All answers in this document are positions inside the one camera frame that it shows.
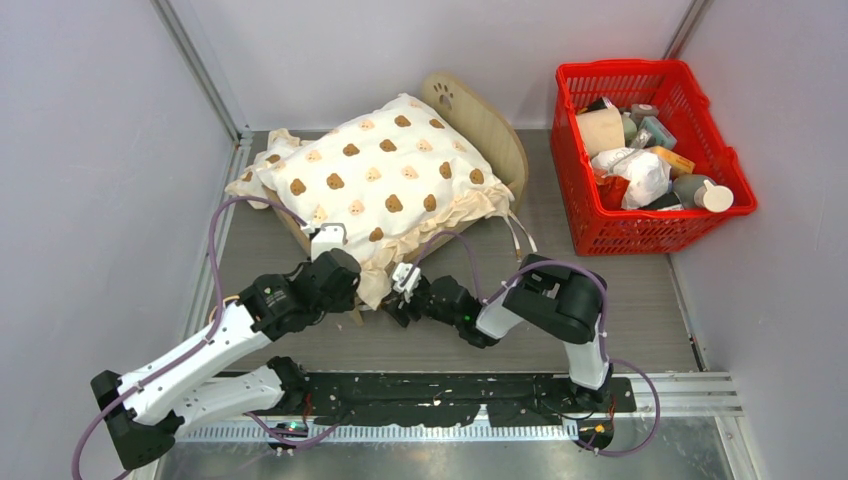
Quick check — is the large bear print cushion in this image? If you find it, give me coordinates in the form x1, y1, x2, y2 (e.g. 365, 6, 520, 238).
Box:
269, 93, 514, 308

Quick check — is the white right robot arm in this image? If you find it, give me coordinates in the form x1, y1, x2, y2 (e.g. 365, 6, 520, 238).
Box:
382, 254, 612, 411

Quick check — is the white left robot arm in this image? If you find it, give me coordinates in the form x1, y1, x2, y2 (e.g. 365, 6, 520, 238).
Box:
91, 249, 361, 470

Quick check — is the small bear print pillow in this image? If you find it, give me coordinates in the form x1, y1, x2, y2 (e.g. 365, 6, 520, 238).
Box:
224, 128, 312, 199

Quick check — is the red plastic basket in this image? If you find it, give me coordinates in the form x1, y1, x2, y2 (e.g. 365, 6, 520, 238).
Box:
551, 59, 757, 256

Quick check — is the white crumpled bag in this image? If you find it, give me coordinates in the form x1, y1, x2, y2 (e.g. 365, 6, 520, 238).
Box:
590, 147, 670, 210

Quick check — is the yellow box in basket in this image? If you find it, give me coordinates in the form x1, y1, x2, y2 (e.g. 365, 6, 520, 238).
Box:
649, 146, 695, 179

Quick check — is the teal box in basket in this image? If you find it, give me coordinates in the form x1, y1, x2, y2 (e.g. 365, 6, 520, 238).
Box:
640, 116, 678, 150

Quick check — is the grey bottle with beige cap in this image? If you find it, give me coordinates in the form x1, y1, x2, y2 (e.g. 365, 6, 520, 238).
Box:
672, 174, 734, 213

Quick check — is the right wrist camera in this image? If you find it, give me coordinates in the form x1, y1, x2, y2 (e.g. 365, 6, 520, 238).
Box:
391, 262, 422, 296

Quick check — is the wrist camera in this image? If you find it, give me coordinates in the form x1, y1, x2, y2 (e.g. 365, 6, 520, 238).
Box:
391, 262, 422, 296
301, 223, 347, 260

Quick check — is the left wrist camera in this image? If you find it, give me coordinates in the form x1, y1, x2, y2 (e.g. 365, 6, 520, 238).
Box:
301, 223, 347, 260

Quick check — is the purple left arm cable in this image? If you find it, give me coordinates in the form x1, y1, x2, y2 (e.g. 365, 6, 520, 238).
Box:
70, 195, 346, 480

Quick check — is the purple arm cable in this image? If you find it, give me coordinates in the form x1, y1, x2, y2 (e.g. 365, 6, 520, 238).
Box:
413, 230, 662, 460
70, 195, 346, 480

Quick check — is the wooden pet bed frame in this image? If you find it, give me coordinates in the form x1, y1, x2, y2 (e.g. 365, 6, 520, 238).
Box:
266, 73, 528, 288

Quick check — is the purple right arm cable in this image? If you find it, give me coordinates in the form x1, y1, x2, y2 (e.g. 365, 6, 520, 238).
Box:
413, 230, 662, 460

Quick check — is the aluminium frame rail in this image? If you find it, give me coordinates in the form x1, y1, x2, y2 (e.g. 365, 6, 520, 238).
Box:
150, 0, 254, 147

